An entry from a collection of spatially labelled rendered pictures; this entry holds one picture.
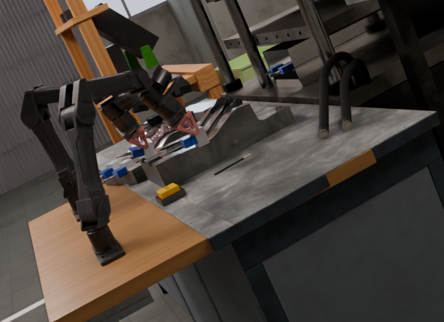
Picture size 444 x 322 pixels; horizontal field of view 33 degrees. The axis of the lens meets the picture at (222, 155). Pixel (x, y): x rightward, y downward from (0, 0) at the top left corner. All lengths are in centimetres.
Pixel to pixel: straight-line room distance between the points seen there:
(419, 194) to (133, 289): 80
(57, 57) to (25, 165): 139
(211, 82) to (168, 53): 492
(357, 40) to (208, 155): 109
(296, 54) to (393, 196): 124
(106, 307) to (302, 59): 166
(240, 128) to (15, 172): 714
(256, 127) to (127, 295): 90
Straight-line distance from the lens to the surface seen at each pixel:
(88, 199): 201
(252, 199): 192
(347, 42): 322
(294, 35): 300
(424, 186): 206
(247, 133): 245
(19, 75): 935
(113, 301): 179
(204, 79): 473
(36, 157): 942
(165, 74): 228
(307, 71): 313
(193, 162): 240
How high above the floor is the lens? 136
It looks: 13 degrees down
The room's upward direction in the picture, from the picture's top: 24 degrees counter-clockwise
